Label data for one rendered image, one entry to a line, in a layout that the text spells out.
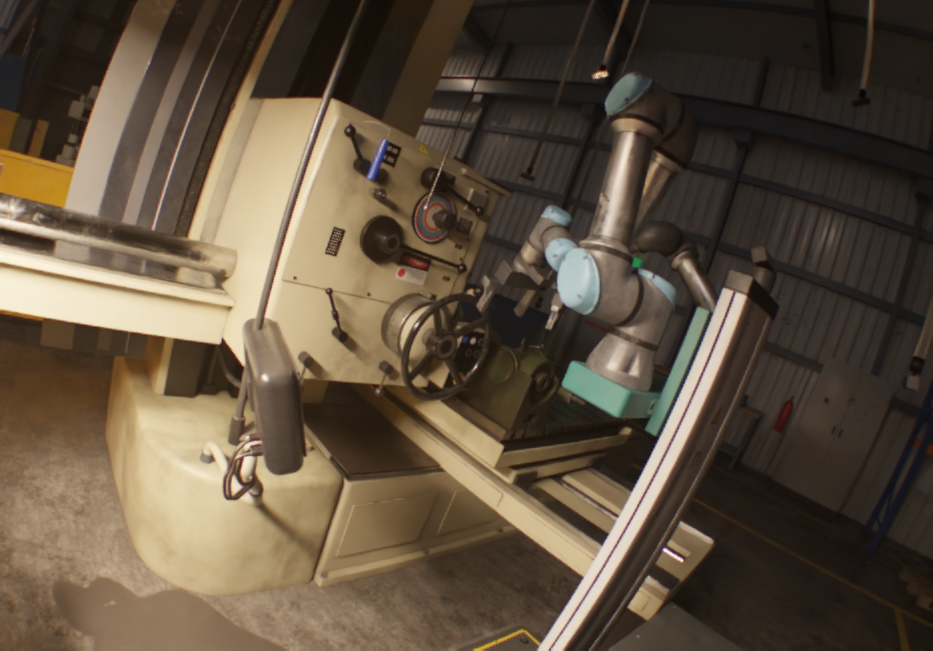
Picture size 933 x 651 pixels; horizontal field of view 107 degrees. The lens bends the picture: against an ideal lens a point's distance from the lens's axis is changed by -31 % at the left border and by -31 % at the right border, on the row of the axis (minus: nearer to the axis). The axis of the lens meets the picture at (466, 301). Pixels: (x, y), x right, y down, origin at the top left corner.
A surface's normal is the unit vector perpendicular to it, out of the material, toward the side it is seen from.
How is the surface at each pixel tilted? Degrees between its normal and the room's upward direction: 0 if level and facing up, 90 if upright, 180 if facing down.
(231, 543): 90
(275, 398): 90
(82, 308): 90
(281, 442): 90
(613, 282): 80
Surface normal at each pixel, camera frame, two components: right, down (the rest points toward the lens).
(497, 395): -0.65, -0.16
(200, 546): 0.24, 0.20
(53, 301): 0.67, 0.33
